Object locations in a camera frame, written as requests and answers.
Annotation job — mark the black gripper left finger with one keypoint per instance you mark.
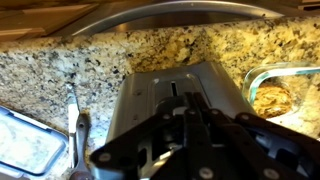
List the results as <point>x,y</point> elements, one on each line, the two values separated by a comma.
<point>129,155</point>

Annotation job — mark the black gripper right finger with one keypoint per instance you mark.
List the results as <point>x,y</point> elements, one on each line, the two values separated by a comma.
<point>262,150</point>

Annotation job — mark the slice of bread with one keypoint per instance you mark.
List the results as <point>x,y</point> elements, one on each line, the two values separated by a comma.
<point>272,101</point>

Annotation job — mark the stainless steel two-slot toaster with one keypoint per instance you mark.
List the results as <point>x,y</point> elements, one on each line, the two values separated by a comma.
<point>197,158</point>

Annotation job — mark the clear glass food container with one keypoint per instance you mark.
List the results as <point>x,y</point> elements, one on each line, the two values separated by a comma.
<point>301,79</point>

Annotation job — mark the metal butter knife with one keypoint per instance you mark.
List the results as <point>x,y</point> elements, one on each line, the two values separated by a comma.
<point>73,112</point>

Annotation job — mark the blue-rimmed container lid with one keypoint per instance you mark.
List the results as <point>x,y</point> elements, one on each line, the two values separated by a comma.
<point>28,149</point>

